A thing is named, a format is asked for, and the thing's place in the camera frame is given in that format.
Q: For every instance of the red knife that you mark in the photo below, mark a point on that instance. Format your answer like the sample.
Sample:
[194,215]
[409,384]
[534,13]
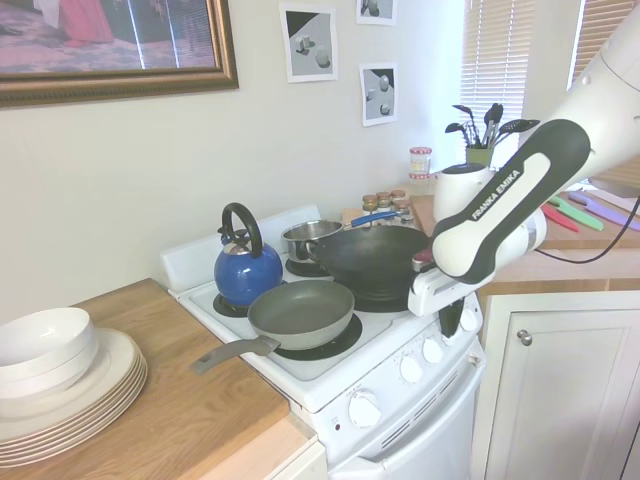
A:
[562,220]

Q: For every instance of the purple knife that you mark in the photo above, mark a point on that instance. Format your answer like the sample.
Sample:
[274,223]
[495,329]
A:
[600,202]

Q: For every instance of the narrow wooden window blind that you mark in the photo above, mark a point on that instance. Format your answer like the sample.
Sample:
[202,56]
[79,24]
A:
[495,50]

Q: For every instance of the white cabinet door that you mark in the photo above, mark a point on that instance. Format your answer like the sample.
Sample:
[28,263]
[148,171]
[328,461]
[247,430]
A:
[565,390]

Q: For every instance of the black slotted spoon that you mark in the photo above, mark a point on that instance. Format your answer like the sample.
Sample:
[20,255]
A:
[520,125]

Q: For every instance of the white electric jug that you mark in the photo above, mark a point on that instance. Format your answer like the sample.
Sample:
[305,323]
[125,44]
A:
[457,192]

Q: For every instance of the white electric stove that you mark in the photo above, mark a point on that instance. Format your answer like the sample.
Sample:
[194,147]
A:
[400,425]

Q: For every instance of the cream dinner plate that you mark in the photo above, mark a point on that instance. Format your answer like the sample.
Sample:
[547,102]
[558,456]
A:
[75,427]
[75,439]
[75,415]
[75,433]
[75,421]
[117,352]

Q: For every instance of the red lid glass jar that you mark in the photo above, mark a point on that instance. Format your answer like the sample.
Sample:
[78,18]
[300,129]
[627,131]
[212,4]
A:
[420,160]
[419,182]

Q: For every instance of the small spice jar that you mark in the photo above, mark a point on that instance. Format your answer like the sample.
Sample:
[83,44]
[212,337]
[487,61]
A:
[383,201]
[397,197]
[406,214]
[370,203]

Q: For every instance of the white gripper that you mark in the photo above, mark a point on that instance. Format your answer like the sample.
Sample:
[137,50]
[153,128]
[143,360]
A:
[430,295]

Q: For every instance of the black leaf shaped spatula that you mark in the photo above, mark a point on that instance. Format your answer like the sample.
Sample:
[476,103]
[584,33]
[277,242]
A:
[461,109]

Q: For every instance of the green utensil holder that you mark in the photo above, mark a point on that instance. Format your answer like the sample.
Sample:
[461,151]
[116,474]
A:
[478,155]

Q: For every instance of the round metal cabinet knob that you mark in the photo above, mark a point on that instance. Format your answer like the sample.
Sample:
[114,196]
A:
[524,337]

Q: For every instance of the green knife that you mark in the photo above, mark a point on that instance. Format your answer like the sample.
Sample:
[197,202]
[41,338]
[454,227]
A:
[575,210]

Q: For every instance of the black tall turner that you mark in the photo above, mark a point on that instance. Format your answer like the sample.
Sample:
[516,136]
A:
[495,114]

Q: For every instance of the white burner knob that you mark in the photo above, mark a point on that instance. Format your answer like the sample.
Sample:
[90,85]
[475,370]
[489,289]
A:
[454,341]
[470,320]
[433,350]
[411,369]

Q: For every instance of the small grey shapes paper print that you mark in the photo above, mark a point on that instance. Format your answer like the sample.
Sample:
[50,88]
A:
[376,11]

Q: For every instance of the large white oven knob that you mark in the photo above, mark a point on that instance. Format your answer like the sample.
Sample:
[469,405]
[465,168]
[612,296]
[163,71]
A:
[365,409]

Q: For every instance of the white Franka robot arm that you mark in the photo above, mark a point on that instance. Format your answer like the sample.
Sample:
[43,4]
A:
[500,210]

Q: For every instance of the gold framed painting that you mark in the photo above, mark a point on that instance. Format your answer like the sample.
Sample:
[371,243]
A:
[100,30]

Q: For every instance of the black wok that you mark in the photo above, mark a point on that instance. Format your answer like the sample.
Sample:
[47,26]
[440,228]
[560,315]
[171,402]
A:
[360,255]

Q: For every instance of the large grey shapes paper print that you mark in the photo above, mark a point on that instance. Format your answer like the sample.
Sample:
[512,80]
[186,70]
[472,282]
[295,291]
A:
[310,45]

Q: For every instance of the medium grey shapes paper print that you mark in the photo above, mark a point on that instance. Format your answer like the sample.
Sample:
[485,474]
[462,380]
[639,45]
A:
[380,95]

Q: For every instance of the black small spoon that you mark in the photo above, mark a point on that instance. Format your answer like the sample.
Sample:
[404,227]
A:
[454,128]

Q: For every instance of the white bowl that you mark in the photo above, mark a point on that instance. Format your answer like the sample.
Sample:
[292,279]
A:
[75,372]
[40,335]

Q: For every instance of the grey frying pan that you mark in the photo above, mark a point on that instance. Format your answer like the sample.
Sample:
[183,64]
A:
[300,307]

